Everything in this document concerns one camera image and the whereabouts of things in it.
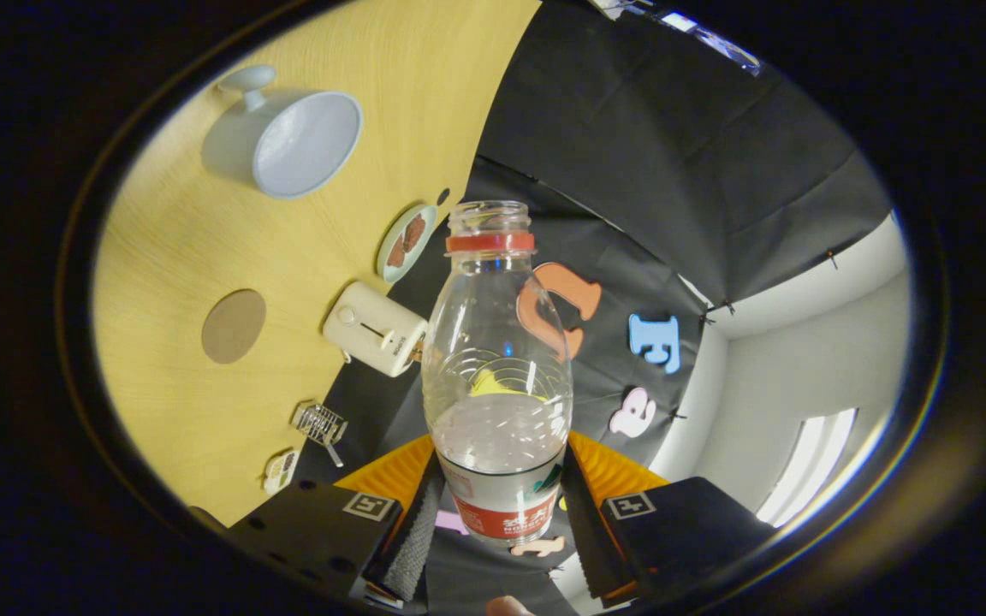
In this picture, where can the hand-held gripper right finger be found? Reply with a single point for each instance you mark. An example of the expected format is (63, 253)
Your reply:
(681, 522)

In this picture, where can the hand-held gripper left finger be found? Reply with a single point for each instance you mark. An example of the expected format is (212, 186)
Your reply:
(313, 530)

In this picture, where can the clear plastic juice bottle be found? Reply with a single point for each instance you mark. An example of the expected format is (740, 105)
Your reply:
(497, 428)

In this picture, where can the round brown coaster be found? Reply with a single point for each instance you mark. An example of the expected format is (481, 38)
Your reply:
(234, 327)

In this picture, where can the white cup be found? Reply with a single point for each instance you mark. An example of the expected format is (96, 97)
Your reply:
(300, 145)

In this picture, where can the white divided seed dish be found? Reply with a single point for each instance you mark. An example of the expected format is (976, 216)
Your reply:
(281, 472)

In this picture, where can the large ceiling light panel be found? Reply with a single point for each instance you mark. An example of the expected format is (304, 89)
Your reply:
(805, 466)

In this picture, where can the white toaster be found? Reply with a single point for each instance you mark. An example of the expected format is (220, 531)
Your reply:
(373, 329)

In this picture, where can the pale green plate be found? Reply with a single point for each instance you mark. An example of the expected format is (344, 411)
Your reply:
(390, 269)

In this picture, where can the brown bread slice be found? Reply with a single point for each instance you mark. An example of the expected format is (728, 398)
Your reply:
(413, 233)
(395, 251)

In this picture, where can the wooden table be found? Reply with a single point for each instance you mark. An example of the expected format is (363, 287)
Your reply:
(159, 257)

